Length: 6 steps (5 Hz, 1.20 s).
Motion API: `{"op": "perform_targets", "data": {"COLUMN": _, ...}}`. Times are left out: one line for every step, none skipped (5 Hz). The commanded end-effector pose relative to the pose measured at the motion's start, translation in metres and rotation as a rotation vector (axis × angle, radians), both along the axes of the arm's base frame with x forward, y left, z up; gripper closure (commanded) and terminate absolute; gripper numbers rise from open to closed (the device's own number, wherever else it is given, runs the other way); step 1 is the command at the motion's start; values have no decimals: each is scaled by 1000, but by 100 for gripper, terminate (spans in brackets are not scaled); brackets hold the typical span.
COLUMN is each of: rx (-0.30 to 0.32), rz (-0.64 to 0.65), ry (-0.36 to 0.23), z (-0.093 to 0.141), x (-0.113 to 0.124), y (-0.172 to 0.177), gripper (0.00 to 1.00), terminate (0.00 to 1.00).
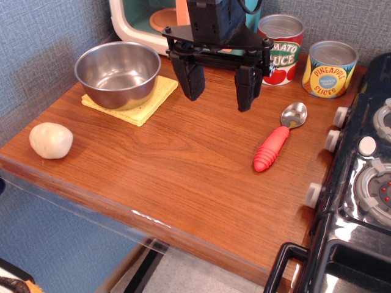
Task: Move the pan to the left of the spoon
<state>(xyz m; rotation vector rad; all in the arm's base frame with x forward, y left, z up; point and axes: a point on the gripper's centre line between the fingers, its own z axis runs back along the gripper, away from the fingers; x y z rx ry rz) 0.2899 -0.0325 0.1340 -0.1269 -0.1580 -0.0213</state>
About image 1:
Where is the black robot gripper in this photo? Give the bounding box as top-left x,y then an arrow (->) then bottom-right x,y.
161,1 -> 274,112

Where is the stainless steel pot bowl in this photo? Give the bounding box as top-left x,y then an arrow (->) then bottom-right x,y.
74,41 -> 161,110

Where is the tomato sauce can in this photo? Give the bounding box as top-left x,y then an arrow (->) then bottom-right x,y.
258,14 -> 305,85

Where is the orange microwave turntable plate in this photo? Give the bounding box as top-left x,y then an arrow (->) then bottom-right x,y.
149,8 -> 177,32

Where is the yellow folded cloth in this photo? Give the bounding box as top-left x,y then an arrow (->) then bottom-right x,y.
81,76 -> 178,127

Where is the teal toy microwave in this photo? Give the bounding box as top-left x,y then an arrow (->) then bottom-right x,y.
109,1 -> 259,55

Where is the pineapple slices can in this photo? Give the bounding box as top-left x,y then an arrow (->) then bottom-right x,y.
302,40 -> 359,99

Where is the grey stove knob rear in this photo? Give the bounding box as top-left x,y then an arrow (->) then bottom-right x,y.
333,107 -> 349,129

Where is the grey stove knob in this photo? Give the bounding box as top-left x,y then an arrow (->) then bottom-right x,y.
324,130 -> 340,153
304,183 -> 323,209
333,107 -> 349,129

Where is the grey stove knob middle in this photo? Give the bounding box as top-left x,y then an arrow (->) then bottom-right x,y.
324,130 -> 340,153

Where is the grey stove knob front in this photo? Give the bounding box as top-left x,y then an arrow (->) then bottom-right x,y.
304,183 -> 323,209

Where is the white toy potato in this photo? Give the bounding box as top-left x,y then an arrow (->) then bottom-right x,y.
29,122 -> 73,159

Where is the black toy stove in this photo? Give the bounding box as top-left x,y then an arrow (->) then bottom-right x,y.
263,52 -> 391,293

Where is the orange object bottom left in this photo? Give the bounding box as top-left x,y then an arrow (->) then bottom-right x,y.
0,276 -> 43,293

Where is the red handled metal spoon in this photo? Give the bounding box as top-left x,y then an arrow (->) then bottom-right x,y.
254,102 -> 308,172

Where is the black oven door handle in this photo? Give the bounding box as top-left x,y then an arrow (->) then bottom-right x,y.
263,242 -> 310,293

